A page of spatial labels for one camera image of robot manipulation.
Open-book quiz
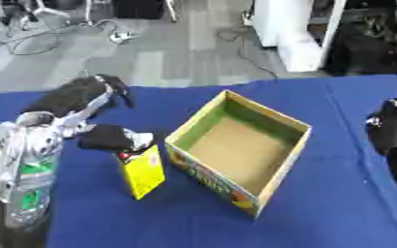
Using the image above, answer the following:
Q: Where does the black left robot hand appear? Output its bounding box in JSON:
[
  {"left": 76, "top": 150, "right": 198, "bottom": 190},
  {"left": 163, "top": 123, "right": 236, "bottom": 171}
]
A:
[{"left": 18, "top": 74, "right": 157, "bottom": 153}]

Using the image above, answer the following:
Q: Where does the yellow carton box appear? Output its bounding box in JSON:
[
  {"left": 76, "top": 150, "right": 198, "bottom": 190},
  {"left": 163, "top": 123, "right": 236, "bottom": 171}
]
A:
[{"left": 115, "top": 144, "right": 168, "bottom": 202}]

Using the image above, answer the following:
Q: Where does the black box on floor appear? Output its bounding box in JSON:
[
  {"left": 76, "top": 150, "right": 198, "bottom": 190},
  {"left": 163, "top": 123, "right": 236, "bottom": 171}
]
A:
[{"left": 111, "top": 0, "right": 168, "bottom": 19}]

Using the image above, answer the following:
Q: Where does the open cardboard box green inside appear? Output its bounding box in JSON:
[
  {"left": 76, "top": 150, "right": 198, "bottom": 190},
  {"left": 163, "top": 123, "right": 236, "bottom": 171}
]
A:
[{"left": 163, "top": 89, "right": 314, "bottom": 219}]

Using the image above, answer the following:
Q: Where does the white power strip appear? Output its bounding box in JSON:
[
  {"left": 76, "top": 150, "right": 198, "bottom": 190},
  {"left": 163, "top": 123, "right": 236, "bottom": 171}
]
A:
[{"left": 108, "top": 30, "right": 141, "bottom": 45}]

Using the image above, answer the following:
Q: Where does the white chair base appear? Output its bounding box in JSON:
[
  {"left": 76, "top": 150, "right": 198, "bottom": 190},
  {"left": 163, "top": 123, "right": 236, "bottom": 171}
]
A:
[{"left": 0, "top": 0, "right": 74, "bottom": 32}]

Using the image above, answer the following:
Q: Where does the white cabinet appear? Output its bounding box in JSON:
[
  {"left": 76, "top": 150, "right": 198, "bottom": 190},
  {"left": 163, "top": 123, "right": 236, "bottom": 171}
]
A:
[{"left": 251, "top": 0, "right": 350, "bottom": 74}]

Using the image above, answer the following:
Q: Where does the grey floor cable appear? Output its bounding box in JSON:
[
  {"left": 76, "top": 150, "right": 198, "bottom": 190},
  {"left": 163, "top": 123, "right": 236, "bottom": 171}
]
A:
[{"left": 0, "top": 18, "right": 123, "bottom": 56}]

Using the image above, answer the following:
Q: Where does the black floor cable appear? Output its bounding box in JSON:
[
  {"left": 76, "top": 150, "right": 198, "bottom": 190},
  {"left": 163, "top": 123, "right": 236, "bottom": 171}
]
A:
[{"left": 213, "top": 28, "right": 280, "bottom": 80}]

